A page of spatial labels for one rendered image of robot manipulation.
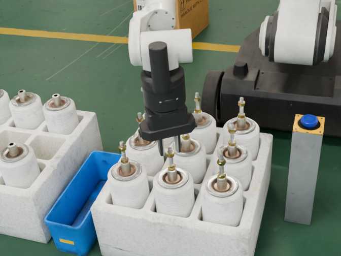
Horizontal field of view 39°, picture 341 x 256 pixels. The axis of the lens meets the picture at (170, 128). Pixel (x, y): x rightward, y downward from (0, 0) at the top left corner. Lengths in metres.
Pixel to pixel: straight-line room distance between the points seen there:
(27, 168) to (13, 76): 0.98
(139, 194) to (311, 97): 0.65
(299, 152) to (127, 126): 0.74
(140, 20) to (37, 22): 1.80
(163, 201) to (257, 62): 0.78
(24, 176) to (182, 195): 0.43
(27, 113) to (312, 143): 0.83
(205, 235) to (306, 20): 0.62
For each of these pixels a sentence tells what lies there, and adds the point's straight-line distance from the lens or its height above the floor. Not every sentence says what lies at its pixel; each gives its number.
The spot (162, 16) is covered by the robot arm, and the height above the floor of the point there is 0.63.
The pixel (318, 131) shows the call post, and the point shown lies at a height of 0.31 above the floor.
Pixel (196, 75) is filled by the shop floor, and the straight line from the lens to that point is 2.01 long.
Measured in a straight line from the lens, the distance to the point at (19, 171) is 1.30.
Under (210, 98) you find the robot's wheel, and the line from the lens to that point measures 1.58.
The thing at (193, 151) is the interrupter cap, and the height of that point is 0.25.
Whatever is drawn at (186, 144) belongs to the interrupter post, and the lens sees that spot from 1.20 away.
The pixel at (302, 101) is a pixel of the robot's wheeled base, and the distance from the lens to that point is 1.54.
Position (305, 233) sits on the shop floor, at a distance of 1.37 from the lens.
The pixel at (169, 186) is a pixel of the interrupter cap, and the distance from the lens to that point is 1.11.
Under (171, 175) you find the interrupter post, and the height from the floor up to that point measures 0.27.
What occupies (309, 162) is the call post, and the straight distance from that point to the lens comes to 1.23.
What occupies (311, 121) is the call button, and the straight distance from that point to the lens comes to 1.19.
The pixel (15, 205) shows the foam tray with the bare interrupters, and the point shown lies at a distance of 1.34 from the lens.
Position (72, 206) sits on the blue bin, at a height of 0.05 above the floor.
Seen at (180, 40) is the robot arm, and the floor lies 0.62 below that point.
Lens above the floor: 1.02
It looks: 36 degrees down
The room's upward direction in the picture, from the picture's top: 5 degrees counter-clockwise
